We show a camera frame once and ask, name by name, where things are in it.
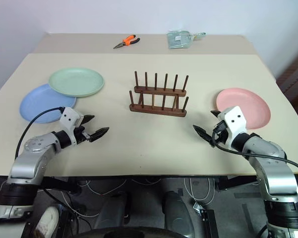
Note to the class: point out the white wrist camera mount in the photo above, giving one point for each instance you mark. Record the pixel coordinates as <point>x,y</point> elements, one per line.
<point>234,121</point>
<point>70,119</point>

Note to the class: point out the brown wooden furniture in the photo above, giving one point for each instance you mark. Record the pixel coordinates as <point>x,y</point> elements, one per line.
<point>295,74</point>

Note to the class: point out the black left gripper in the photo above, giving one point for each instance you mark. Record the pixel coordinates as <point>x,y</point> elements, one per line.
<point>80,133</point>

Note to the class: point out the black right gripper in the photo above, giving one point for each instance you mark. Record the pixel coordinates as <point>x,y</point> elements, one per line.
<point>221,136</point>

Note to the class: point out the black table frame beam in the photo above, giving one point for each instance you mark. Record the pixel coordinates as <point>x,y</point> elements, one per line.
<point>59,184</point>
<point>236,183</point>

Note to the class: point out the pink plate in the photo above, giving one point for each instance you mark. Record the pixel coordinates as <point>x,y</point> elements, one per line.
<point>252,100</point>

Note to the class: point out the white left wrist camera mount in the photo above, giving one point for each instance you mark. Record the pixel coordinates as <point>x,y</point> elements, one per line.
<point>70,119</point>

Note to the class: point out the white sneaker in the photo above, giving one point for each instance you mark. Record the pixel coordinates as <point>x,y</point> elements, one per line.
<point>49,219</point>

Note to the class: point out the dark grey rounded shape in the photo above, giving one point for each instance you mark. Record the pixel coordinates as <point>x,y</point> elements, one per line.
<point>177,213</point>

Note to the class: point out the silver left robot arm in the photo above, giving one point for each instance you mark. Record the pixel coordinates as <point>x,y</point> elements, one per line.
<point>27,163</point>

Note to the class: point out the blue plate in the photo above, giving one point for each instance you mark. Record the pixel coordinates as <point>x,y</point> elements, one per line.
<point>39,104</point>

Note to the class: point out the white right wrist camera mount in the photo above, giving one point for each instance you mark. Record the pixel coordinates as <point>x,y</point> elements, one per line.
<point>234,121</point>

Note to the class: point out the green plate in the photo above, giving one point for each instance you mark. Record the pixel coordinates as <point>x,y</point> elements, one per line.
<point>77,80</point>

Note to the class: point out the wooden dish rack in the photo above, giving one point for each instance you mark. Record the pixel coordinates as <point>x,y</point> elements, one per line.
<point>159,112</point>

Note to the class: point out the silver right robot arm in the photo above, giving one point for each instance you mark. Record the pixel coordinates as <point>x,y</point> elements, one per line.
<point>275,171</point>

